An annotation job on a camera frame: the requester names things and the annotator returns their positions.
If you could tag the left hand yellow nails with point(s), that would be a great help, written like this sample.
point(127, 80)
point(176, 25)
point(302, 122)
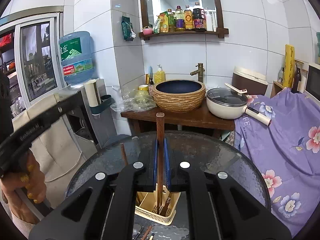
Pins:
point(32, 181)

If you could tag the brown white rice cooker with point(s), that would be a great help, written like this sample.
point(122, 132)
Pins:
point(254, 82)

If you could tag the purple floral cloth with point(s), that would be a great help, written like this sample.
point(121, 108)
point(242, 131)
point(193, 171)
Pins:
point(286, 153)

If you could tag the cream plastic utensil basket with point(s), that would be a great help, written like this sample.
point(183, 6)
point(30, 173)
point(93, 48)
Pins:
point(147, 206)

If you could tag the brown wooden chopstick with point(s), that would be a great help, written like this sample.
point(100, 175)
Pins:
point(160, 139)

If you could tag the brown handled utensil on table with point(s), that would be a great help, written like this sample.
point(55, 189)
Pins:
point(166, 205)

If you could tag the wooden wall shelf mirror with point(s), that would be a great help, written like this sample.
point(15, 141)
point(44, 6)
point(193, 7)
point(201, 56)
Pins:
point(175, 17)

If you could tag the woven basket sink bowl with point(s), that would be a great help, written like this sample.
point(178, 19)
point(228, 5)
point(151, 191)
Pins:
point(179, 96)

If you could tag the dark wooden sink table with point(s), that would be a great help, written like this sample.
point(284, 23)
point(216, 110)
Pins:
point(199, 120)

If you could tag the yellow roll of wrap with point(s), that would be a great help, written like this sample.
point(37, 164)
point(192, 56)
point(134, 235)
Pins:
point(289, 66)

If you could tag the yellow soap dispenser bottle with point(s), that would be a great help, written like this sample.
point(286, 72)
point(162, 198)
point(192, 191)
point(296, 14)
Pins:
point(159, 76)

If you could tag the brass faucet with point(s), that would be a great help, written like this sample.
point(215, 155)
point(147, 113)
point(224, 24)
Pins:
point(200, 72)

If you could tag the blue water jug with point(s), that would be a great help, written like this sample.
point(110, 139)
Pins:
point(76, 57)

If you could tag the chopstick standing in basket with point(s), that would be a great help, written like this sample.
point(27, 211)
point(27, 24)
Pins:
point(123, 153)

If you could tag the black chopstick gold band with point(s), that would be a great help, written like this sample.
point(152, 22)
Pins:
point(139, 233)

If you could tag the water dispenser machine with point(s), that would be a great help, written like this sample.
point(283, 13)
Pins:
point(90, 133)

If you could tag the dark soy sauce bottle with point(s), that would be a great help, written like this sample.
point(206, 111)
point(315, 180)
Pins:
point(199, 18)

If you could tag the green hanging packet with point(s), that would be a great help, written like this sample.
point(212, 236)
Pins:
point(127, 29)

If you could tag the cream pot with glass lid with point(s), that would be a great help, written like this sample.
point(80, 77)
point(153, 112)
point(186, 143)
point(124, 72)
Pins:
point(231, 103)

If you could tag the brown chopstick on table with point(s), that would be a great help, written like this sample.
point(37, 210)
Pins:
point(146, 233)

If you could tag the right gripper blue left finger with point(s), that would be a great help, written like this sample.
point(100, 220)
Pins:
point(151, 172)

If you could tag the white microwave oven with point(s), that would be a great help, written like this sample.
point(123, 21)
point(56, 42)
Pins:
point(312, 87)

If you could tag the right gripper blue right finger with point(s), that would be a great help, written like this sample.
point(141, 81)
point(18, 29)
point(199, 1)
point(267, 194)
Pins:
point(170, 166)

